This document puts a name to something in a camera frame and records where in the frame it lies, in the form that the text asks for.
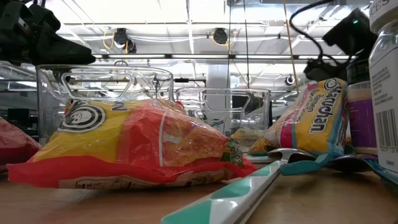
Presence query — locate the purple label spice jar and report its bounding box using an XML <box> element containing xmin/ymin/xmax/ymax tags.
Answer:
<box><xmin>346</xmin><ymin>58</ymin><xmax>379</xmax><ymax>156</ymax></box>

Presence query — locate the white lid spice jar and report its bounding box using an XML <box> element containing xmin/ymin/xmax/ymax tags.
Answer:
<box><xmin>368</xmin><ymin>0</ymin><xmax>398</xmax><ymax>175</ymax></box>

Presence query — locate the iridescent rainbow spoon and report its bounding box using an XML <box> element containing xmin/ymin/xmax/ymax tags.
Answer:
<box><xmin>326</xmin><ymin>153</ymin><xmax>398</xmax><ymax>187</ymax></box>

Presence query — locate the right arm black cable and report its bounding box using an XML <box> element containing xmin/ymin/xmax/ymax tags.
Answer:
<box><xmin>288</xmin><ymin>0</ymin><xmax>343</xmax><ymax>60</ymax></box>

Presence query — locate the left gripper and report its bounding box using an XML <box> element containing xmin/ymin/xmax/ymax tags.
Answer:
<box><xmin>0</xmin><ymin>0</ymin><xmax>96</xmax><ymax>66</ymax></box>

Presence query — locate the clear plastic bin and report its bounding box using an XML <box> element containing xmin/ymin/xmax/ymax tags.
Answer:
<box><xmin>35</xmin><ymin>64</ymin><xmax>175</xmax><ymax>147</ymax></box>
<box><xmin>175</xmin><ymin>87</ymin><xmax>272</xmax><ymax>154</ymax></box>

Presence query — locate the yellow pink ramen packet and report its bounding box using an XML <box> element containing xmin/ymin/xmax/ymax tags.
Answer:
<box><xmin>247</xmin><ymin>77</ymin><xmax>351</xmax><ymax>177</ymax></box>

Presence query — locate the black office monitor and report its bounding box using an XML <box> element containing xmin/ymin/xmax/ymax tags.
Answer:
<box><xmin>231</xmin><ymin>95</ymin><xmax>269</xmax><ymax>125</ymax></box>

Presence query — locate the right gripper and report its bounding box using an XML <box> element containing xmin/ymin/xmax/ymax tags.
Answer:
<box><xmin>303</xmin><ymin>57</ymin><xmax>351</xmax><ymax>82</ymax></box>

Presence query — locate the black ceiling-hung device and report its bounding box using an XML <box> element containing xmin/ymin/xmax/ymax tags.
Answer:
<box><xmin>112</xmin><ymin>27</ymin><xmax>137</xmax><ymax>54</ymax></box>
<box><xmin>212</xmin><ymin>27</ymin><xmax>229</xmax><ymax>45</ymax></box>

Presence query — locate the silver spoon teal patterned handle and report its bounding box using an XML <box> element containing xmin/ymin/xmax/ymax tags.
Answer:
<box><xmin>160</xmin><ymin>148</ymin><xmax>317</xmax><ymax>224</ymax></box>

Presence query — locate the orange yellow ramen packet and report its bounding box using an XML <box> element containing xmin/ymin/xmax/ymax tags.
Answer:
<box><xmin>6</xmin><ymin>98</ymin><xmax>259</xmax><ymax>190</ymax></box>

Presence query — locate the thin black hanging cable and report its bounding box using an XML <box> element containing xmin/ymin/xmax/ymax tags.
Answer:
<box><xmin>228</xmin><ymin>0</ymin><xmax>233</xmax><ymax>90</ymax></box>

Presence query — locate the long ceiling light bar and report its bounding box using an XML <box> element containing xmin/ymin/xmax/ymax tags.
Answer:
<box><xmin>93</xmin><ymin>53</ymin><xmax>352</xmax><ymax>60</ymax></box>

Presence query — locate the long yellow cable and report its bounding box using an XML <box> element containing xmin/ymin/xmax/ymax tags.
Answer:
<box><xmin>282</xmin><ymin>0</ymin><xmax>300</xmax><ymax>94</ymax></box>

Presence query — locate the red ramen packet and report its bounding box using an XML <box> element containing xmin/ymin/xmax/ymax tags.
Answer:
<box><xmin>0</xmin><ymin>116</ymin><xmax>43</xmax><ymax>174</ymax></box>

